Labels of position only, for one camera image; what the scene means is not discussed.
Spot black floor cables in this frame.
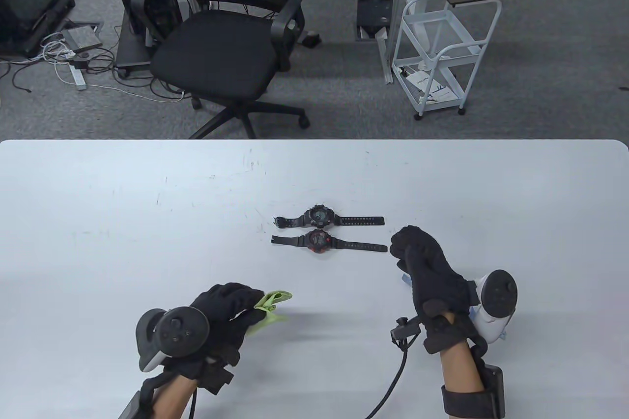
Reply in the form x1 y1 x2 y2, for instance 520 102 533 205
0 58 34 94

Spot black forearm band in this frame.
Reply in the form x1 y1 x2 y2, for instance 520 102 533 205
441 385 497 418

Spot person's left forearm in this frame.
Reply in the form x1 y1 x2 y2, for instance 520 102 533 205
152 376 197 419

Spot black watch with red face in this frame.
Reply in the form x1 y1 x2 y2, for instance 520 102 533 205
271 228 389 255

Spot black glove sensor box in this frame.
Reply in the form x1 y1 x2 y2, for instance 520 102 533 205
199 358 234 395
391 317 421 352

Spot black open floor hatch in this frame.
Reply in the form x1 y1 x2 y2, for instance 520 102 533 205
356 0 394 41

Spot black mesh office chair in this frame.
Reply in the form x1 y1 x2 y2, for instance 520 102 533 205
130 0 311 140

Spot green cleaning cloth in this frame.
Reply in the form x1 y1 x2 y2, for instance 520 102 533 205
246 291 293 338

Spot white wire rolling cart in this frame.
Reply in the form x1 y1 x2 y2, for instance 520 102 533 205
392 0 503 121

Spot white cable bundle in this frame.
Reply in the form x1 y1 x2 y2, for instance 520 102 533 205
42 32 186 104

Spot black watch with grey face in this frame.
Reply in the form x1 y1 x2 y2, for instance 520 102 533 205
275 204 385 230

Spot person's left hand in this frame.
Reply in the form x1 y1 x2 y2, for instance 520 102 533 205
162 283 266 381

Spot person's right hand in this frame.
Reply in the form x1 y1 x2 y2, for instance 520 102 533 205
390 225 480 354

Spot light blue watch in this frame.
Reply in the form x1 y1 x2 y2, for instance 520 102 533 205
400 272 507 341

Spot grey floor plate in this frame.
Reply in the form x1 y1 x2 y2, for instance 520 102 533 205
60 21 105 52

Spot person's right forearm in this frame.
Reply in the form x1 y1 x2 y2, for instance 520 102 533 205
440 339 485 392

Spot black wrist camera unit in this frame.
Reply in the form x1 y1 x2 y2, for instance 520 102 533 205
479 365 506 419
118 390 144 419

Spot white metal stand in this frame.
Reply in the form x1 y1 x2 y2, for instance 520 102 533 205
377 0 411 85

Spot white paper booklet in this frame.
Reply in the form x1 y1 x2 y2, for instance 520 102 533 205
405 70 454 104

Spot black computer cart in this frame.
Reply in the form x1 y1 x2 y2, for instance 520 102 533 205
101 0 197 78

